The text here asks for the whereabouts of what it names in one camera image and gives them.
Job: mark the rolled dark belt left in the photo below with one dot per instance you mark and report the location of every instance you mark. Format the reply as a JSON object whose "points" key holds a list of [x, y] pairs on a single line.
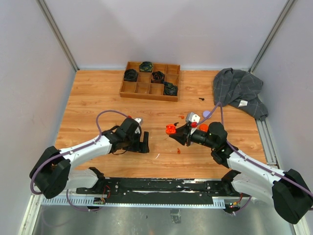
{"points": [[130, 75]]}

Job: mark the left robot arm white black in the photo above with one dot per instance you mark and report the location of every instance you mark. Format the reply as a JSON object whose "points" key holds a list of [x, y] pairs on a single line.
{"points": [[56, 169]]}

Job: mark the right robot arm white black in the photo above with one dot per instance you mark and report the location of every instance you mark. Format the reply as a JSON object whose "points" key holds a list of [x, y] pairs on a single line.
{"points": [[286, 191]]}

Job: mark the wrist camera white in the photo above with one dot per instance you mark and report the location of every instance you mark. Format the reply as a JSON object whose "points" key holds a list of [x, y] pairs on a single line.
{"points": [[192, 117], [138, 129]]}

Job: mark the rolled dark belt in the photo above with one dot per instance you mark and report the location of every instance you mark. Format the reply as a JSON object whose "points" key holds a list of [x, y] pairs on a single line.
{"points": [[158, 77], [130, 75]]}

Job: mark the grey checked cloth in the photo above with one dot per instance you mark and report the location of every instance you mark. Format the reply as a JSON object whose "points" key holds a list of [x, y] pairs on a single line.
{"points": [[239, 89]]}

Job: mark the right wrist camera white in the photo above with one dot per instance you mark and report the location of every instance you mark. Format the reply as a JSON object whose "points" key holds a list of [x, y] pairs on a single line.
{"points": [[192, 117]]}

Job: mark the orange earbud charging case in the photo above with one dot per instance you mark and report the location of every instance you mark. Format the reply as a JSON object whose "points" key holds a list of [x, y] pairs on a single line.
{"points": [[170, 129]]}

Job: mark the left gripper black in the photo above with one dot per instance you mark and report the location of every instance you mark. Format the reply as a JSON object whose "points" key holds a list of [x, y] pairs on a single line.
{"points": [[140, 147]]}

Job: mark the lilac earbud charging case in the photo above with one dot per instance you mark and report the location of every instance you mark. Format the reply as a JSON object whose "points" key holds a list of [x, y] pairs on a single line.
{"points": [[206, 114]]}

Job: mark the rolled green belt top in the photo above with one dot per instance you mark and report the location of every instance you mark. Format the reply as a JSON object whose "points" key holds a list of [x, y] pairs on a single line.
{"points": [[146, 66]]}

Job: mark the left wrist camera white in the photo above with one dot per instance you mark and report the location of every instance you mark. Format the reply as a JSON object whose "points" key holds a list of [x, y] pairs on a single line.
{"points": [[138, 129]]}

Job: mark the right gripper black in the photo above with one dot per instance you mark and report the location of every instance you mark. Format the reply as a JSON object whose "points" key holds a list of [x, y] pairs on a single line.
{"points": [[183, 134]]}

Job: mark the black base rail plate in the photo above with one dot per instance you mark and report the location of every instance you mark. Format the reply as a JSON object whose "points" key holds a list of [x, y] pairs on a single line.
{"points": [[159, 191]]}

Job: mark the rolled dark belt centre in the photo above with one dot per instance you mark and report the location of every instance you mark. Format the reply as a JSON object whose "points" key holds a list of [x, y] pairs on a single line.
{"points": [[158, 77]]}

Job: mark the wooden compartment tray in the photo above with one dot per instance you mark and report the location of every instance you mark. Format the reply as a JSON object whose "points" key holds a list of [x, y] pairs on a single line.
{"points": [[144, 89]]}

